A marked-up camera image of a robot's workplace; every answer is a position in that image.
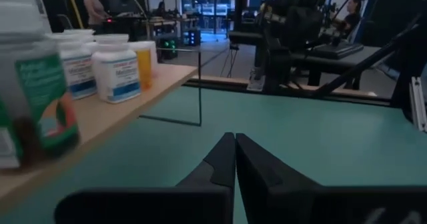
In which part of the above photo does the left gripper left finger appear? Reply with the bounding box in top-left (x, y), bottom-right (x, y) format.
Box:
top-left (55, 132), bottom-right (237, 224)

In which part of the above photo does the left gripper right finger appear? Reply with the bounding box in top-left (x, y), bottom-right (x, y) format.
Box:
top-left (235, 133), bottom-right (427, 224)

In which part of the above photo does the orange pill vial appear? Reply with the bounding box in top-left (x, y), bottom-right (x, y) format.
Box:
top-left (128, 40), bottom-right (154, 91)

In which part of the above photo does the white melatonin bottle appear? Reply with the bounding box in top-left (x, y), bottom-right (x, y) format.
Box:
top-left (46, 33), bottom-right (97, 101)
top-left (91, 33), bottom-right (141, 104)

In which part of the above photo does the green peach-label supplement bottle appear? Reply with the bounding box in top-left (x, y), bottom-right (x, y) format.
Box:
top-left (0, 33), bottom-right (81, 170)

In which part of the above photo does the black desk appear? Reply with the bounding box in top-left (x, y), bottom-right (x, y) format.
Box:
top-left (290, 43), bottom-right (398, 88)

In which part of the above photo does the computer with green lights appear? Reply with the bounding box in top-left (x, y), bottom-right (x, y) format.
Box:
top-left (156, 37), bottom-right (179, 61)

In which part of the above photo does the person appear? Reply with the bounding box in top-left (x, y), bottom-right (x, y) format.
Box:
top-left (333, 0), bottom-right (363, 35)
top-left (83, 0), bottom-right (111, 35)
top-left (156, 0), bottom-right (167, 18)

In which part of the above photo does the wooden shelf black frame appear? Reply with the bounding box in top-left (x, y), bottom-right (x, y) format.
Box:
top-left (0, 45), bottom-right (203, 215)

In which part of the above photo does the black table frame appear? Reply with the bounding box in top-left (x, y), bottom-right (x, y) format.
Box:
top-left (183, 10), bottom-right (427, 133)

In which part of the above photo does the yellow cable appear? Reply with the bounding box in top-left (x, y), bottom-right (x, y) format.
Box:
top-left (63, 0), bottom-right (84, 30)

